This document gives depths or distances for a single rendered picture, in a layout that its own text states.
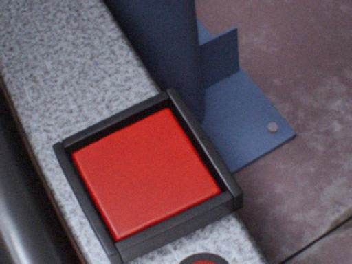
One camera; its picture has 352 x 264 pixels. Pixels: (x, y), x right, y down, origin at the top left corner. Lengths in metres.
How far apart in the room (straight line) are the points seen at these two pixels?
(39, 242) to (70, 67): 0.12
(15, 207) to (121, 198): 0.06
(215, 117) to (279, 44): 0.24
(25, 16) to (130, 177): 0.16
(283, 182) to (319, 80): 0.26
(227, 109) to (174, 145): 1.13
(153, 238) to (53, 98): 0.12
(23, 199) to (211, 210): 0.11
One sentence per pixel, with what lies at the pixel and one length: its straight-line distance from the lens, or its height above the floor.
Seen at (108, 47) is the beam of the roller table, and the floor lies 0.91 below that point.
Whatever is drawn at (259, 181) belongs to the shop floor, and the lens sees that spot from 1.47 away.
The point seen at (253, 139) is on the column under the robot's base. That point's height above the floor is 0.01.
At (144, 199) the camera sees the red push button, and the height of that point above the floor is 0.93.
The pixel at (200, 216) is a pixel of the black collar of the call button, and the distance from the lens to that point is 0.39.
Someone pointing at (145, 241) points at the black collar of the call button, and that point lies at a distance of 0.39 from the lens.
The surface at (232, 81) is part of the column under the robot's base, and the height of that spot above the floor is 0.01.
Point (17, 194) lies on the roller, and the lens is 0.43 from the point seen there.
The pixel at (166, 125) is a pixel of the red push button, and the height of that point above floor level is 0.93.
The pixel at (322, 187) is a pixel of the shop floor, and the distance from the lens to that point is 1.47.
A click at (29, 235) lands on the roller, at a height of 0.92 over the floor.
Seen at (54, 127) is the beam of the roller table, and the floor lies 0.92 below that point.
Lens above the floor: 1.28
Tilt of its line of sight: 57 degrees down
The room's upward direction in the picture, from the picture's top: 8 degrees counter-clockwise
